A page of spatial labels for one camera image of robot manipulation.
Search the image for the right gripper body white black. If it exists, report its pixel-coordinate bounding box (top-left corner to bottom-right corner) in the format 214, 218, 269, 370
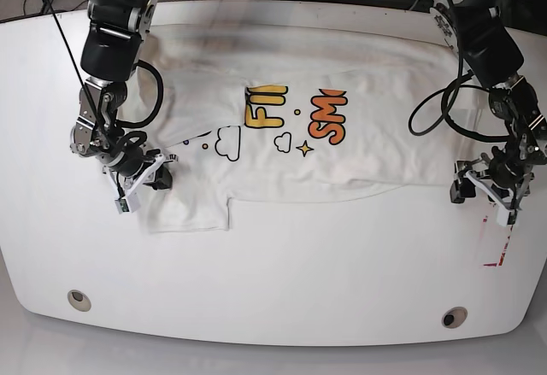
102, 150, 177, 203

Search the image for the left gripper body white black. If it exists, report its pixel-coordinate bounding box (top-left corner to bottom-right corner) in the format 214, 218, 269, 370
454, 148, 534, 226

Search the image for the white T-shirt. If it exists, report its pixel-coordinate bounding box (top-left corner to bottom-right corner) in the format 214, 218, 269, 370
138, 25, 473, 233

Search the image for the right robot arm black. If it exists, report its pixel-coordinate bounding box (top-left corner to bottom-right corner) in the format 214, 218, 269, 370
70, 0, 173, 214

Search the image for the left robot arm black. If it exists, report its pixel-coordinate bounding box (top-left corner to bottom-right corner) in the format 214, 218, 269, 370
432, 0, 546, 226

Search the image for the red tape rectangle marking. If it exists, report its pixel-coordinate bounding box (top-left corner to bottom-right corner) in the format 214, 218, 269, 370
478, 216, 513, 267

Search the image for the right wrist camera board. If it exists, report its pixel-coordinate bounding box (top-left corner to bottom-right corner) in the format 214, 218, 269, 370
115, 197, 140, 214

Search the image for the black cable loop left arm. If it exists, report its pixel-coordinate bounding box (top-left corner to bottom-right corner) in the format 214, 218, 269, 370
408, 72, 509, 144

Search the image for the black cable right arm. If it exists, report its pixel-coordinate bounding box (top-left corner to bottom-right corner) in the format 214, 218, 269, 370
33, 0, 165, 145

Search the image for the right table cable grommet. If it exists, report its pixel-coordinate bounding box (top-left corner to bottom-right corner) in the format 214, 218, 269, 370
442, 307, 468, 329

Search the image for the table cable grommet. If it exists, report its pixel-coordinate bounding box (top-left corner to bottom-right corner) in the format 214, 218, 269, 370
68, 290, 91, 313
442, 307, 468, 329

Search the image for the left table cable grommet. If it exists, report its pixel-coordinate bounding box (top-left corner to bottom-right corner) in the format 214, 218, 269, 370
68, 290, 91, 313

